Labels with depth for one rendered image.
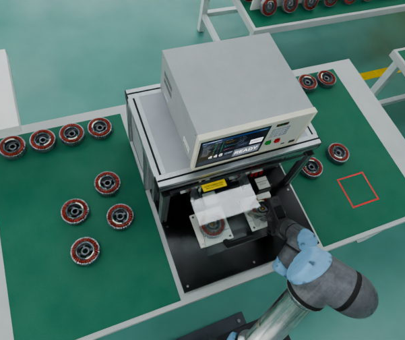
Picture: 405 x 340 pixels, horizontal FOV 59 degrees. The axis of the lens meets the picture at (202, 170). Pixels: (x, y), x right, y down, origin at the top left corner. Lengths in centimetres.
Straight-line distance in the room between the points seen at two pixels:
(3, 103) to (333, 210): 145
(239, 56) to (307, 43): 233
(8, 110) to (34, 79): 173
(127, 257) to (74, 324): 31
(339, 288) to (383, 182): 113
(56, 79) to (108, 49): 51
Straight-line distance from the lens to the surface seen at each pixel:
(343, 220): 182
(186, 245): 154
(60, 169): 172
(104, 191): 160
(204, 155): 121
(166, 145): 132
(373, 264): 274
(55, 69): 312
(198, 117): 115
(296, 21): 256
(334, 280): 98
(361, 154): 205
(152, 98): 144
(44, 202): 167
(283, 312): 107
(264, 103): 124
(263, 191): 154
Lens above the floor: 224
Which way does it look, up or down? 61 degrees down
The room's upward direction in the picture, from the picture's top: 17 degrees clockwise
